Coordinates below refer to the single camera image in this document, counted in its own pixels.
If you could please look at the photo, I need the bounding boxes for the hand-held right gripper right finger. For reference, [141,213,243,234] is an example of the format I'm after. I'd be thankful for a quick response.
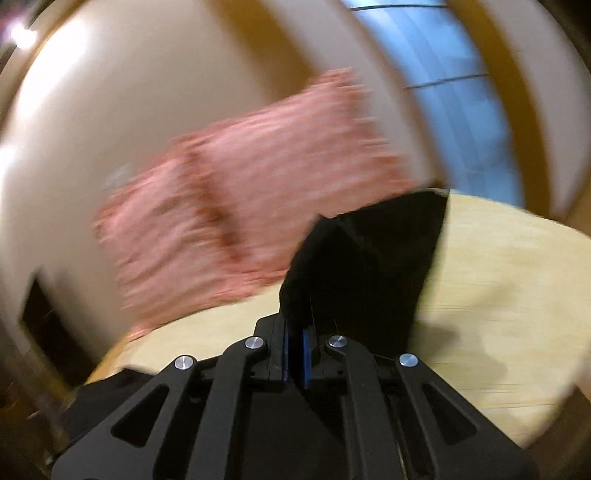
[302,327,539,480]

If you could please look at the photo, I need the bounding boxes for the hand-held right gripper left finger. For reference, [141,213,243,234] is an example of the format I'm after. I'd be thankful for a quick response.
[52,316,291,480]

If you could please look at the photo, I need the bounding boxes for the black pants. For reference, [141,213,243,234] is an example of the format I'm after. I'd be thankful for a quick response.
[60,188,451,480]

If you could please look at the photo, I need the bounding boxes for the pink patterned cloth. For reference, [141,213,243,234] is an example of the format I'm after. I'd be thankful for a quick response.
[92,68,416,340]

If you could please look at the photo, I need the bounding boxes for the yellow bed sheet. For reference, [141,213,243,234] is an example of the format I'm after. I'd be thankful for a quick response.
[85,190,591,450]

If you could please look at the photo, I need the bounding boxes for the blue window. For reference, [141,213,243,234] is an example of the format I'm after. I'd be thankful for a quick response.
[344,0,525,208]

